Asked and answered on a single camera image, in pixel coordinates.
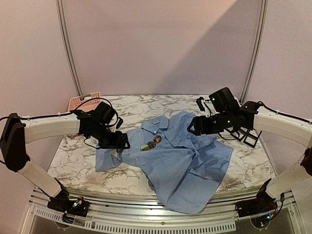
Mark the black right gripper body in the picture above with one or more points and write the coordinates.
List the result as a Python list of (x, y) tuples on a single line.
[(199, 125)]

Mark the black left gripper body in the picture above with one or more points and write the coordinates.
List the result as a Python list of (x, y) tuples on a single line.
[(107, 140)]

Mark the blue shirt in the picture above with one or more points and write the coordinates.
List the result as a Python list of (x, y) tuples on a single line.
[(184, 170)]

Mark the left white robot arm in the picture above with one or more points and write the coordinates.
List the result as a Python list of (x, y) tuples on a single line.
[(19, 131)]

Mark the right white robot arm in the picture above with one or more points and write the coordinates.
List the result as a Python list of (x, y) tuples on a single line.
[(256, 116)]

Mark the round brooch dark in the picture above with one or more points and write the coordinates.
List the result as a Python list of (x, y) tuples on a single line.
[(152, 144)]

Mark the pink plastic basket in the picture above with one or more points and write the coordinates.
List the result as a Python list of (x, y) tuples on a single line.
[(85, 102)]

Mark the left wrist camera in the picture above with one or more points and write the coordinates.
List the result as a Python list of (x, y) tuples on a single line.
[(119, 123)]

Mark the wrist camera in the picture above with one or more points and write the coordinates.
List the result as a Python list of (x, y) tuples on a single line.
[(119, 123), (201, 102)]

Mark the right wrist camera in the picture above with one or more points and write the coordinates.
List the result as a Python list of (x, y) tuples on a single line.
[(201, 102)]

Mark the black frame box right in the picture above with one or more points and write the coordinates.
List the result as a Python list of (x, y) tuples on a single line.
[(251, 138)]

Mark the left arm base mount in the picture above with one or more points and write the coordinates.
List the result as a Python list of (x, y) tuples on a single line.
[(62, 203)]

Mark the aluminium front rail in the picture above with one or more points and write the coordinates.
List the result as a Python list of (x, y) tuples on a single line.
[(143, 214)]

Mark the right aluminium post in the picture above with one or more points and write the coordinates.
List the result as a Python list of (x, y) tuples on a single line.
[(256, 48)]

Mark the aluminium post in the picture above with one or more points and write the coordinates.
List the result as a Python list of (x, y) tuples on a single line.
[(67, 46), (256, 48)]

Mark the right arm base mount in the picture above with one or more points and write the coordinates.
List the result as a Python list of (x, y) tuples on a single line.
[(263, 203)]

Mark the left aluminium post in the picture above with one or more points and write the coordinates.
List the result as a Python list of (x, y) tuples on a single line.
[(67, 46)]

